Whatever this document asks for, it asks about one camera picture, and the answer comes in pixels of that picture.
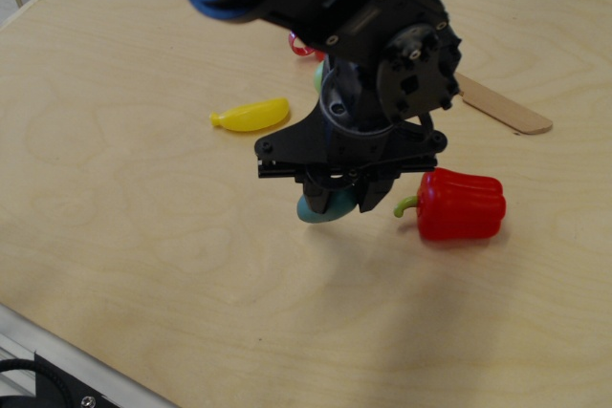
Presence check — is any wooden toy knife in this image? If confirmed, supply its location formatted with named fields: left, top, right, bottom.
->
left=455, top=73, right=553, bottom=135

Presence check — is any yellow toy banana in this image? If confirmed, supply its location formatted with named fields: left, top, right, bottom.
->
left=208, top=97, right=290, bottom=133

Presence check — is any dark green toy cucumber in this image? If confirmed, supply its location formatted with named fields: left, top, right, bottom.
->
left=296, top=189, right=357, bottom=224

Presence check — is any red plastic cup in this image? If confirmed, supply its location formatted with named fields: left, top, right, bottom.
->
left=288, top=32, right=325, bottom=62

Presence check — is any black braided cable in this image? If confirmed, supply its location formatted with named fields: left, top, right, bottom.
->
left=0, top=357, right=63, bottom=408

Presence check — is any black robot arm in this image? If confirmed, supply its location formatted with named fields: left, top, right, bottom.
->
left=189, top=0, right=461, bottom=216

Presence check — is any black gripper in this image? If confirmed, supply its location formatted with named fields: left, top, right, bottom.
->
left=254, top=57, right=448, bottom=215

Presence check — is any red toy bell pepper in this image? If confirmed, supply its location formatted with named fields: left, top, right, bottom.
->
left=393, top=167, right=507, bottom=241

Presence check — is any aluminium table frame rail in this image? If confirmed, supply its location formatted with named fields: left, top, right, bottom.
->
left=1, top=306, right=174, bottom=408

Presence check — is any black corner bracket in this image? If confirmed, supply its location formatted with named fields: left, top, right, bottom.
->
left=34, top=354, right=117, bottom=408

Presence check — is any green toy pear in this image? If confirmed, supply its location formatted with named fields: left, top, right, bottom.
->
left=313, top=61, right=325, bottom=95

